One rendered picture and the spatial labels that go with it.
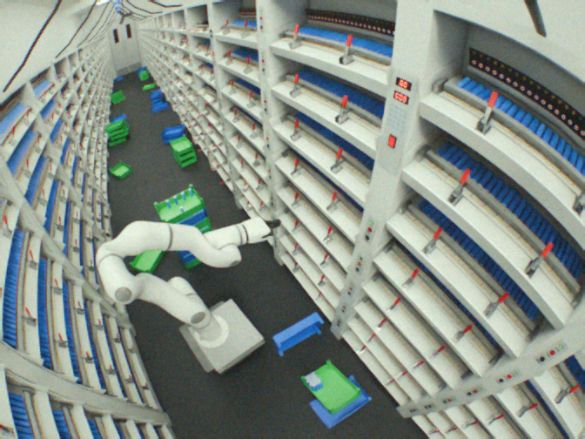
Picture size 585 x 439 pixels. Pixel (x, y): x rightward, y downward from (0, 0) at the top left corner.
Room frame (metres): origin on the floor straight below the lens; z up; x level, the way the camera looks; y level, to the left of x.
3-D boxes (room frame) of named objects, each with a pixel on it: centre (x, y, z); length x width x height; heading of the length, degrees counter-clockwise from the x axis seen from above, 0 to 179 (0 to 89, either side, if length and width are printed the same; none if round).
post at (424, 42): (0.65, -0.34, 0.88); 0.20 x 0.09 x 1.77; 122
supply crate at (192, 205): (1.26, 0.75, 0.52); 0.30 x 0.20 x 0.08; 128
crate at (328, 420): (0.13, -0.26, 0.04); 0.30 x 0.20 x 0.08; 122
